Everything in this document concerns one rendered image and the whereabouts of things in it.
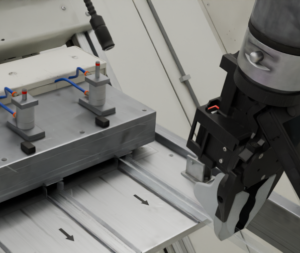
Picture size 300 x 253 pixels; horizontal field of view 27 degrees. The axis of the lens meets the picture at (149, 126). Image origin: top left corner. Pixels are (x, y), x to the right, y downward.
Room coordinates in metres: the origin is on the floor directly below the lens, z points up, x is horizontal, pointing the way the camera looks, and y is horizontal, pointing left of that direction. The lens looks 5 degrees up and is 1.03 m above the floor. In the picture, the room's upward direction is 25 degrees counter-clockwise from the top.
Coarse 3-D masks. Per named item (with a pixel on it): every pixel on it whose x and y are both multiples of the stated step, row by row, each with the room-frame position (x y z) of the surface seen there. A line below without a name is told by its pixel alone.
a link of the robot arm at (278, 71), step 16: (240, 48) 0.59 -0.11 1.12; (256, 48) 0.56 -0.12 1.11; (272, 48) 0.54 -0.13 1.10; (240, 64) 0.58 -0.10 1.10; (256, 64) 0.56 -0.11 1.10; (272, 64) 0.55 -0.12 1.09; (288, 64) 0.55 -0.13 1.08; (256, 80) 0.57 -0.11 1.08; (272, 80) 0.56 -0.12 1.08; (288, 80) 0.56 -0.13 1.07
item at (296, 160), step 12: (276, 108) 0.59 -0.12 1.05; (288, 108) 0.60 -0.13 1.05; (264, 120) 0.60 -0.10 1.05; (276, 120) 0.59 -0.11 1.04; (288, 120) 0.59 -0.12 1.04; (264, 132) 0.60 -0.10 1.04; (276, 132) 0.59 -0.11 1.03; (288, 132) 0.59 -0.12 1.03; (276, 144) 0.60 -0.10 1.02; (288, 144) 0.59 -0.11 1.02; (276, 156) 0.60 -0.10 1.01; (288, 156) 0.59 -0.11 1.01; (288, 168) 0.60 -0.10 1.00
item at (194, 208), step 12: (132, 168) 0.81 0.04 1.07; (144, 168) 0.81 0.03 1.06; (144, 180) 0.80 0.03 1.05; (156, 180) 0.79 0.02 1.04; (168, 192) 0.77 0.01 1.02; (180, 192) 0.77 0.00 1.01; (180, 204) 0.76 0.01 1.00; (192, 204) 0.75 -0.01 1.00; (204, 216) 0.74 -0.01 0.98; (240, 240) 0.71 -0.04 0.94; (252, 240) 0.71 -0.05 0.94; (252, 252) 0.70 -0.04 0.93; (264, 252) 0.69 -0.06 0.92
